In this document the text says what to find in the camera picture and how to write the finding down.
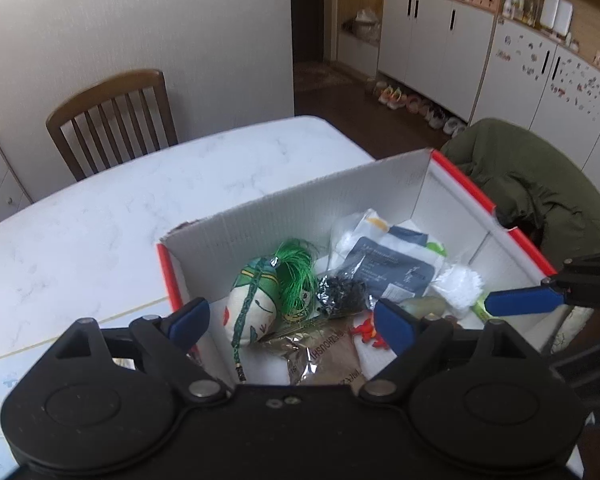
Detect white fluffy pad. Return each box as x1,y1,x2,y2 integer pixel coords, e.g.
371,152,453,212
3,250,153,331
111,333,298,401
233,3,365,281
431,263,484,318

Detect white pouch green tassel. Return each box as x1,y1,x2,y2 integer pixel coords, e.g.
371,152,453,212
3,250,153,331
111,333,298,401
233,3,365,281
222,238,318,384

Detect olive green jacket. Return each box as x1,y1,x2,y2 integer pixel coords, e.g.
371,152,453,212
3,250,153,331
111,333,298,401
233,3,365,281
441,118,600,270

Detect dark blue white packet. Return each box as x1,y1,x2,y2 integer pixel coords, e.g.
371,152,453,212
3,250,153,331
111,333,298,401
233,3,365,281
335,235,444,304

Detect red white cardboard box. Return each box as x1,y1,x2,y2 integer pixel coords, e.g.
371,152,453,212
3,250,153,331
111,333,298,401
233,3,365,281
158,150,554,385

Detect red orange figurine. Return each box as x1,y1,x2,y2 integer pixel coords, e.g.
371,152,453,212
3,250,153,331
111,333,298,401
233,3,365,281
349,316,390,350

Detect brown foil packet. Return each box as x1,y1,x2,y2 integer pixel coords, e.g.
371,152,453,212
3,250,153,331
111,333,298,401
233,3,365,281
263,321,366,391

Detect white wall cabinet unit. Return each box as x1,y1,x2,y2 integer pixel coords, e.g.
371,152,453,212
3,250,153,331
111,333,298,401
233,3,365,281
336,0,600,167

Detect clear bag black beads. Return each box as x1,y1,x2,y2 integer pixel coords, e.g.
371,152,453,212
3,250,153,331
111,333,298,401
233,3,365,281
315,275,375,320

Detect brown wooden dining chair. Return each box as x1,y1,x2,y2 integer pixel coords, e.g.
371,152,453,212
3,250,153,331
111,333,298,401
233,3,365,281
46,68,178,181

